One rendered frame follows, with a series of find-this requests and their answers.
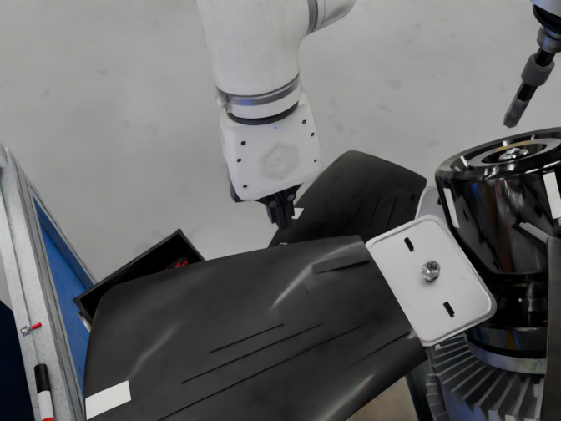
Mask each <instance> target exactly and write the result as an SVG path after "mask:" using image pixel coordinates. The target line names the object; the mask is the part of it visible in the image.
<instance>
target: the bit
mask: <svg viewBox="0 0 561 421"><path fill-rule="evenodd" d="M555 54H556V53H549V52H546V51H544V50H543V49H541V48H540V47H539V49H538V51H537V52H536V53H533V54H531V55H530V56H529V58H528V61H527V63H526V64H525V66H524V68H523V72H522V73H521V78H522V80H523V82H522V83H521V85H520V87H519V89H518V92H517V93H516V94H515V96H514V98H513V101H512V103H511V104H510V106H509V108H508V111H507V113H506V114H505V116H504V118H503V125H505V126H507V127H509V128H512V127H516V126H517V124H518V122H519V120H520V119H521V117H522V115H523V113H524V111H525V109H526V108H527V106H528V104H529V102H530V100H531V98H532V97H533V94H534V93H535V91H536V89H537V87H538V86H541V85H543V84H545V82H546V81H547V79H548V77H549V75H550V74H551V73H552V71H553V68H554V66H555V62H554V61H553V58H554V56H555Z"/></svg>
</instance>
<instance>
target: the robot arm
mask: <svg viewBox="0 0 561 421"><path fill-rule="evenodd" d="M196 3H197V8H198V11H199V15H200V21H201V25H202V29H203V33H204V36H205V43H206V47H207V50H208V55H209V58H210V65H211V68H212V72H213V76H214V80H215V85H216V90H217V93H218V95H216V96H215V97H216V102H217V104H218V106H219V107H220V109H221V110H220V136H221V144H222V151H223V157H224V162H225V169H226V173H227V175H228V177H229V179H230V180H231V182H230V196H231V197H232V199H233V201H234V202H235V203H239V202H244V201H250V200H254V201H257V202H260V203H261V204H264V205H265V207H266V211H267V215H268V218H269V220H270V223H271V224H274V223H276V224H277V226H278V227H279V229H280V231H284V230H285V229H286V227H287V228H288V227H289V228H291V227H293V222H292V216H294V215H295V209H294V204H293V200H295V198H296V192H297V191H298V190H299V188H300V187H301V185H302V184H303V183H304V182H305V181H308V180H310V179H313V178H314V177H316V176H317V175H318V174H319V173H320V172H321V168H322V161H321V150H320V145H319V140H318V137H317V132H316V126H315V122H314V119H313V115H312V112H311V107H310V105H309V103H308V100H307V97H306V95H305V94H304V93H303V92H302V87H301V73H300V66H299V59H298V48H299V45H300V43H301V40H302V39H303V38H304V37H305V36H306V35H308V34H311V33H314V32H315V31H318V30H320V29H322V28H324V27H326V26H328V25H331V24H333V23H334V22H336V21H338V20H340V19H341V18H343V17H345V16H346V15H347V14H348V13H349V12H350V11H351V10H352V8H353V7H354V5H355V3H356V0H196ZM274 193H275V194H274Z"/></svg>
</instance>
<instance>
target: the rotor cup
mask: <svg viewBox="0 0 561 421"><path fill-rule="evenodd" d="M516 148H519V149H521V150H528V152H529V153H528V154H527V155H524V156H522V157H519V158H516V159H512V160H500V159H499V157H500V155H503V154H505V153H506V151H508V150H511V149H516ZM553 172H554V174H555V178H556V181H557V186H558V192H559V196H560V200H561V127H554V128H548V129H539V130H534V131H529V132H525V133H521V134H515V135H511V136H508V137H504V138H501V139H496V140H493V141H490V142H487V143H484V144H481V145H477V146H475V147H472V148H470V149H467V150H464V151H462V152H460V153H458V154H455V155H453V156H451V157H450V158H448V159H446V160H444V161H443V162H442V163H441V164H440V165H439V166H438V167H437V168H436V170H435V183H436V186H437V192H438V194H439V198H440V201H441V205H442V210H443V214H444V216H445V220H446V223H447V228H448V229H449V230H450V232H451V233H452V235H453V237H454V238H455V240H456V241H457V243H458V245H459V246H460V247H461V248H462V250H463V252H464V253H465V255H466V256H467V258H468V260H469V261H470V262H471V263H472V265H473V267H474V268H475V270H476V271H477V273H478V275H479V276H480V277H481V278H482V280H483V282H484V283H485V285H486V286H487V288H488V290H489V291H490V292H491V293H492V295H493V297H494V298H495V300H496V303H497V311H496V313H497V315H498V317H497V318H495V319H493V320H492V321H489V322H486V323H484V324H482V325H480V326H478V327H475V328H473V329H471V330H469V331H466V332H465V334H466V335H467V336H469V337H470V338H472V339H474V340H476V341H478V342H481V343H483V344H486V345H488V346H491V347H498V348H502V349H507V350H514V351H525V352H547V336H548V258H547V252H546V251H544V250H543V249H541V248H540V247H538V246H536V245H535V244H533V243H532V242H531V241H530V240H528V239H527V238H525V237H524V236H522V235H520V234H519V233H517V232H516V231H515V230H514V229H512V225H513V224H517V225H519V224H520V223H521V222H522V223H524V224H525V223H529V224H531V225H533V226H535V227H537V228H538V229H539V230H541V231H543V232H545V233H546V234H548V235H550V236H552V237H555V236H556V235H557V234H558V233H559V232H561V216H560V217H557V218H553V216H552V212H551V208H550V204H549V201H548V194H547V191H546V186H545V183H544V179H543V176H544V175H546V174H550V173H553ZM444 188H445V189H450V192H451V196H452V201H453V204H454V208H455V211H456V214H457V220H458V224H459V226H460V227H459V228H458V227H455V226H453V223H452V218H451V215H450V211H449V209H448V205H447V199H446V196H445V193H444Z"/></svg>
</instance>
